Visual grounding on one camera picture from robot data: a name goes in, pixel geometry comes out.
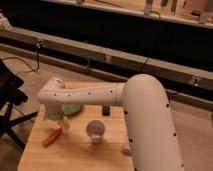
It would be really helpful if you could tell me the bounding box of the black rectangular block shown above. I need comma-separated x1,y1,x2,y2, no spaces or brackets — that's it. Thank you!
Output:
102,105,110,116

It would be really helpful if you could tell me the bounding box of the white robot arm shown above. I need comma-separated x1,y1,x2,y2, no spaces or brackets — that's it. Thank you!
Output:
37,74,184,171

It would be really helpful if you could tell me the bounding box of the white squeeze bottle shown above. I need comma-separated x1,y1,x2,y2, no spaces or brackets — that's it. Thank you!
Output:
122,142,131,155

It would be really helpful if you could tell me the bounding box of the green plate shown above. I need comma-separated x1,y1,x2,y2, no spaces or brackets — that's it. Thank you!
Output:
64,104,82,116

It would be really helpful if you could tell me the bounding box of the black cable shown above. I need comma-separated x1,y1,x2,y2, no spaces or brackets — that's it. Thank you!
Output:
0,39,44,76

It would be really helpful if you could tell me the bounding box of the white paper cup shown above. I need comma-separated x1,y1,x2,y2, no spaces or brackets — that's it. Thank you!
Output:
86,120,105,143

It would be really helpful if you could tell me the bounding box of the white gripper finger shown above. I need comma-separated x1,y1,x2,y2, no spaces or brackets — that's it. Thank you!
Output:
58,116,70,132

